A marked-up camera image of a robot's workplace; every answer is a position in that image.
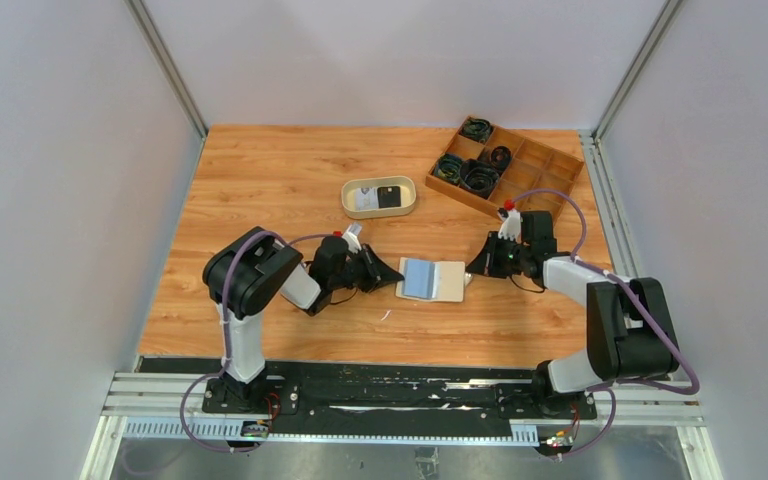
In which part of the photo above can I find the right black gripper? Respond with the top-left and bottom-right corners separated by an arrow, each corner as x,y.
467,230 -> 532,279

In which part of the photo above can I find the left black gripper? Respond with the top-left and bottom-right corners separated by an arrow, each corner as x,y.
330,244 -> 405,294

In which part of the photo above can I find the light blue credit card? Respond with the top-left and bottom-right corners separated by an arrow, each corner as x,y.
402,258 -> 437,300

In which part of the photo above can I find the beige card holder wallet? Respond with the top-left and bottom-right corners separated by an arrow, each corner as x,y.
395,257 -> 473,303

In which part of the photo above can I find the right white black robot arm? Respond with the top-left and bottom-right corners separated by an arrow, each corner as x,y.
466,208 -> 680,418

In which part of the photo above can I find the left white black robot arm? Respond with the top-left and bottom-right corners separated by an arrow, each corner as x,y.
202,223 -> 404,413

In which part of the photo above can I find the white card in tray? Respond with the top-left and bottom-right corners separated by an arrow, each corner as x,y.
354,187 -> 378,211

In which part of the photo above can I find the black card in tray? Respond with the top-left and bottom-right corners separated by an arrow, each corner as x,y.
376,185 -> 402,209

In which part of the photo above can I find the beige oval tray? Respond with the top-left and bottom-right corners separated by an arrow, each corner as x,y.
340,175 -> 417,220

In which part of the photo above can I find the wooden compartment organizer box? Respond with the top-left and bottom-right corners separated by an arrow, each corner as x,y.
425,116 -> 585,217

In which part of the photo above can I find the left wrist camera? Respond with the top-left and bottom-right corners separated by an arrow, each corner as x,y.
341,222 -> 362,254

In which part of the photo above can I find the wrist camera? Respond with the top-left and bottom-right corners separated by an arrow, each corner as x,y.
341,222 -> 362,254
497,200 -> 522,242

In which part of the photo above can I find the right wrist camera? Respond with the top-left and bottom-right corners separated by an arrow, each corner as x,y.
497,200 -> 522,242

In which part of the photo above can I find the large coiled black cable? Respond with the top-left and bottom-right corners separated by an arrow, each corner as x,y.
460,161 -> 502,199

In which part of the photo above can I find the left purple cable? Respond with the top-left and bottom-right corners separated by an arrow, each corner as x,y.
179,230 -> 342,454

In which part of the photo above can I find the coiled black cable top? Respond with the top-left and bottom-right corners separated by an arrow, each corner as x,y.
460,117 -> 494,144

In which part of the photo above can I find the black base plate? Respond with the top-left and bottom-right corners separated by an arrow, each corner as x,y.
201,360 -> 599,439

